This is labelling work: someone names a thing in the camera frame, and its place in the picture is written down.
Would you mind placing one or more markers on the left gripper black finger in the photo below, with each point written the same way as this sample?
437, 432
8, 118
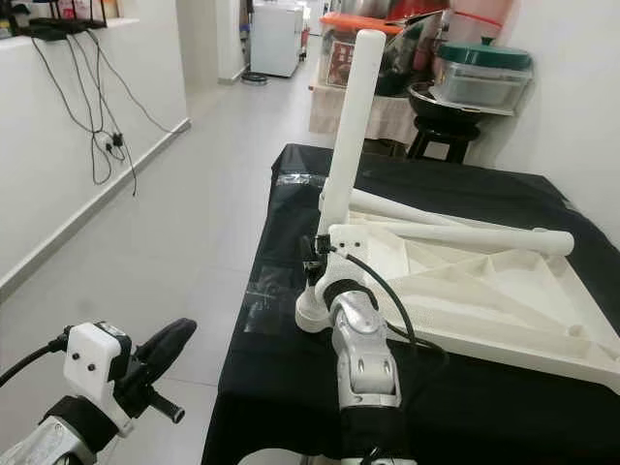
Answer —
179, 344
151, 354

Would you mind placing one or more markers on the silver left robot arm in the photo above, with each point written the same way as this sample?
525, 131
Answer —
63, 441

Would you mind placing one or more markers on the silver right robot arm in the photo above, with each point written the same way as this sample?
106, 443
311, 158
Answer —
363, 358

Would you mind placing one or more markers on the white plastic children table top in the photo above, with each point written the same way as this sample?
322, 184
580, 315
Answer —
523, 300

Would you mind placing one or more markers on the clear tape patch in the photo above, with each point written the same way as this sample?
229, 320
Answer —
271, 302

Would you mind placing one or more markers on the clear plastic wrap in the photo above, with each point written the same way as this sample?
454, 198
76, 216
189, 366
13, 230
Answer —
300, 179

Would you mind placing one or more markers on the black tablecloth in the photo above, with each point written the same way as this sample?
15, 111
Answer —
271, 407

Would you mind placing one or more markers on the table with beige cloth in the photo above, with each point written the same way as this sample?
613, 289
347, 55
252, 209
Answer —
329, 111

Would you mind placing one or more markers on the black stool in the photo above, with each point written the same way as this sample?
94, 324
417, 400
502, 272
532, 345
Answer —
441, 136

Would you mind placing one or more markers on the black round floor base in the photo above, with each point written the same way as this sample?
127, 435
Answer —
256, 77

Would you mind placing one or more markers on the box with orange lid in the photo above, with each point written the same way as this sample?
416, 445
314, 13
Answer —
339, 58

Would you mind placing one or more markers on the black bag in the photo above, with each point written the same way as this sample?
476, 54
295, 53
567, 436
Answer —
407, 63

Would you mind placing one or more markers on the white fridge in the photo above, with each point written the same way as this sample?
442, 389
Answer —
276, 39

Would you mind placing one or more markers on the clear container with green lid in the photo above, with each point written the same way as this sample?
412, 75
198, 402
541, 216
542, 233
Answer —
480, 82

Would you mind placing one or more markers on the red translucent container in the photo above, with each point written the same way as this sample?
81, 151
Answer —
480, 17

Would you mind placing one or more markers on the black wifi router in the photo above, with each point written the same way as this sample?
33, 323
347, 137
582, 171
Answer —
53, 27

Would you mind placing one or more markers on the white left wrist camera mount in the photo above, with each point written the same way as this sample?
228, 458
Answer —
92, 358

